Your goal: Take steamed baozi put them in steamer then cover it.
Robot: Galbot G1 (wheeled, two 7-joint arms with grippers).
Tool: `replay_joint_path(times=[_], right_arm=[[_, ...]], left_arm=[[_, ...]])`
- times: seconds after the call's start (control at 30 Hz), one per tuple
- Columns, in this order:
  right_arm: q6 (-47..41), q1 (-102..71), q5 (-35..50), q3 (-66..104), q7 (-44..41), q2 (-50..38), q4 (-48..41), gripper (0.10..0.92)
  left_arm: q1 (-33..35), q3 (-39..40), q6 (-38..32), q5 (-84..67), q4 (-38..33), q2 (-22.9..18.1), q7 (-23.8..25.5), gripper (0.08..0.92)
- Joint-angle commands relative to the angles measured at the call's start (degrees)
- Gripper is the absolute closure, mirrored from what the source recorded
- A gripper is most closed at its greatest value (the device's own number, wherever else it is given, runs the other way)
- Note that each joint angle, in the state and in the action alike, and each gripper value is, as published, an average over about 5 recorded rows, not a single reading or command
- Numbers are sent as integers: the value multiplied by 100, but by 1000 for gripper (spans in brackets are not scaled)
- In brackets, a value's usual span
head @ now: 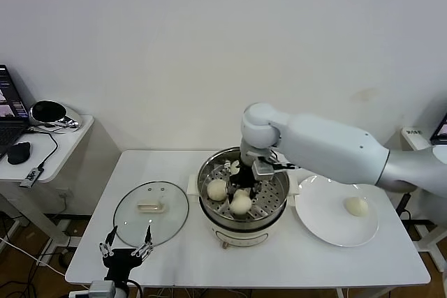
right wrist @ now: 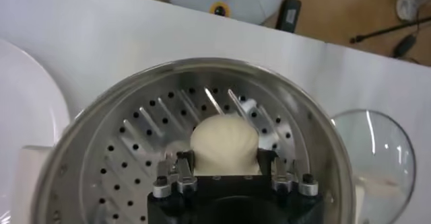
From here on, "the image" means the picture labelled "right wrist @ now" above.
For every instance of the white steamed baozi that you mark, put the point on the white steamed baozi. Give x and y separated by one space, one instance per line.
222 141

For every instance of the black floor rod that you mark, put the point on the black floor rod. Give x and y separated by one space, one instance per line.
387 30

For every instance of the perforated steel steamer basket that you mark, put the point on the perforated steel steamer basket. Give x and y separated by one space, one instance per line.
134 138

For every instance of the glass pot lid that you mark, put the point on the glass pot lid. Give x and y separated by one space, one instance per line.
380 161

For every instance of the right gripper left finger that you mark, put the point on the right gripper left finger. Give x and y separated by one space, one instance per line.
183 175

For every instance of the black power brick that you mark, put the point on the black power brick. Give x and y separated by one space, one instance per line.
289 15

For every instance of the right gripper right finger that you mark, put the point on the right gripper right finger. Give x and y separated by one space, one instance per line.
279 175

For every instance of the small black adapter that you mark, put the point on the small black adapter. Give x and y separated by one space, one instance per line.
404 45

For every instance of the white round plate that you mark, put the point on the white round plate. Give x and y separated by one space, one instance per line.
27 104

